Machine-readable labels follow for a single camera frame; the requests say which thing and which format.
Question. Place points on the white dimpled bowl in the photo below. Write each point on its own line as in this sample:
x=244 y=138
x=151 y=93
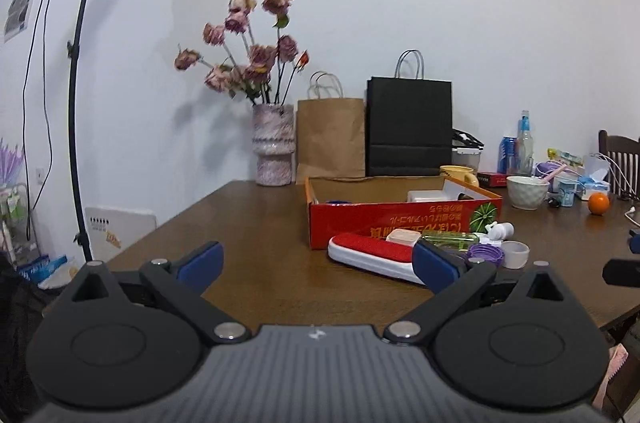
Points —
x=527 y=195

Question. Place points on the purple straws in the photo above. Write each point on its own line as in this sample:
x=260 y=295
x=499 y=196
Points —
x=10 y=163

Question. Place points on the orange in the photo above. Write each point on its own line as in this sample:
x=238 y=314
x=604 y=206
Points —
x=598 y=204

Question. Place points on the dark wooden chair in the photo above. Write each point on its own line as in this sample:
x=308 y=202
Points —
x=607 y=153

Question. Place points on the white rectangular box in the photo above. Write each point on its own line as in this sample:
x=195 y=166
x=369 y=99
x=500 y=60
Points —
x=425 y=195

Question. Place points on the red cardboard box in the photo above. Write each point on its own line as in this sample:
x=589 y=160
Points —
x=350 y=223

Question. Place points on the black light stand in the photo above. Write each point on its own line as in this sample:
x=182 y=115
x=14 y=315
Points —
x=75 y=103

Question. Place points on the red white lint brush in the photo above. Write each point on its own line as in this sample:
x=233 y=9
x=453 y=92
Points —
x=370 y=253

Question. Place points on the brown paper bag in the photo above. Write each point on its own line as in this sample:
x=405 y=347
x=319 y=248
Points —
x=330 y=138

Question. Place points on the blue tissue pack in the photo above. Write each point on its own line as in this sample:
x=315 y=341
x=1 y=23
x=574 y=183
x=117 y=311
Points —
x=595 y=178

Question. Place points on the yellow mug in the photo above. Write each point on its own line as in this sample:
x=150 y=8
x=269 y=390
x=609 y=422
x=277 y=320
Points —
x=457 y=173

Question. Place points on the green spray bottle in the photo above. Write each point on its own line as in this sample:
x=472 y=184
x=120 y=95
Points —
x=450 y=242

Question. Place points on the flat red box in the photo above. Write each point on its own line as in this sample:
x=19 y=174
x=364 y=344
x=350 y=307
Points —
x=492 y=179

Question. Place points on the small white plastic container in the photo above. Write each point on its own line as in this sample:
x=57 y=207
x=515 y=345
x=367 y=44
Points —
x=402 y=235

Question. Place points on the blue drink can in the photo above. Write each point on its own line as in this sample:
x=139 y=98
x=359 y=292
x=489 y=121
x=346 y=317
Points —
x=506 y=155

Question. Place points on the white jar lid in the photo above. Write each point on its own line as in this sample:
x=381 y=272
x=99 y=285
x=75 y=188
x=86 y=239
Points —
x=515 y=253

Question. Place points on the small white bottle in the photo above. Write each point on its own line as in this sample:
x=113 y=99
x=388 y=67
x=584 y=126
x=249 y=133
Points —
x=502 y=230

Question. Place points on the purple ribbed lid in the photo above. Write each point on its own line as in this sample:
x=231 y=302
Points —
x=484 y=253

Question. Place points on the pink cloth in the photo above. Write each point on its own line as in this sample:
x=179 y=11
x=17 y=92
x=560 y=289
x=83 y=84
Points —
x=612 y=368

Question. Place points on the small blue white cup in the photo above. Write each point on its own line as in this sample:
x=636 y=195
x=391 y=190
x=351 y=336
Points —
x=567 y=195

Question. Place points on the yellow green packet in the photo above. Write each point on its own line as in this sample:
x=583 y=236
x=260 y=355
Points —
x=565 y=157

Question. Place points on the white container black lid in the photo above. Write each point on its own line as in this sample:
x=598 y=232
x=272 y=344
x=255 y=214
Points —
x=467 y=158

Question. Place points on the black paper bag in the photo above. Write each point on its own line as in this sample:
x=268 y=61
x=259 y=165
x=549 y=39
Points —
x=407 y=128

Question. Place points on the pink spoon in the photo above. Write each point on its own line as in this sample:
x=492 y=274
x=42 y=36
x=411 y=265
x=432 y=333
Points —
x=556 y=172

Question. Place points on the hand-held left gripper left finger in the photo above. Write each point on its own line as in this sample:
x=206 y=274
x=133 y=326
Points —
x=202 y=260

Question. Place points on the blue white packet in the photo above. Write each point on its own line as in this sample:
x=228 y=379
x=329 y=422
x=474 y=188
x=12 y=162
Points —
x=42 y=267

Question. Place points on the blue round lid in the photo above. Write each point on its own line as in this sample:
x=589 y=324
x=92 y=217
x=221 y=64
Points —
x=340 y=203

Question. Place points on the purple container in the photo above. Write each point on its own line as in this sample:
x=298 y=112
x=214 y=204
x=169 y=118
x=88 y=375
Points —
x=547 y=168

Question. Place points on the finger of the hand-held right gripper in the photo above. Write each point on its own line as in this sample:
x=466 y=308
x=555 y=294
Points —
x=622 y=273
x=634 y=243

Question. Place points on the wall picture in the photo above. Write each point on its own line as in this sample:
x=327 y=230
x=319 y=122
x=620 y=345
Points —
x=20 y=10

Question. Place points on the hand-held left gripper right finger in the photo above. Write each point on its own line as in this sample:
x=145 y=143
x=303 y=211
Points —
x=435 y=270

